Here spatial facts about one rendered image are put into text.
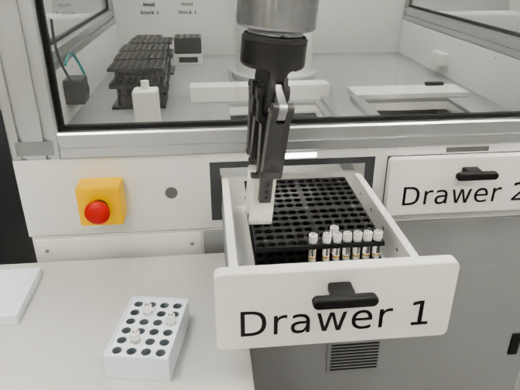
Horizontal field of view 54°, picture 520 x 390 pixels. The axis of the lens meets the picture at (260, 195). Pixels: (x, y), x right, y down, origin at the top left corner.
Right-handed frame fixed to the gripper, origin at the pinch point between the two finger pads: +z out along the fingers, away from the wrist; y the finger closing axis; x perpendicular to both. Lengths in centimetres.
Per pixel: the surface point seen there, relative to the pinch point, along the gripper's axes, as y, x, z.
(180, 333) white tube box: -1.9, 9.9, 20.1
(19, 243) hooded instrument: 109, 55, 69
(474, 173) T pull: 12.6, -41.1, 2.6
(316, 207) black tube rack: 8.5, -11.4, 6.4
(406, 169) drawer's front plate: 17.3, -30.9, 3.8
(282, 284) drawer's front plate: -11.2, -0.7, 6.1
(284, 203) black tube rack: 10.8, -7.0, 6.7
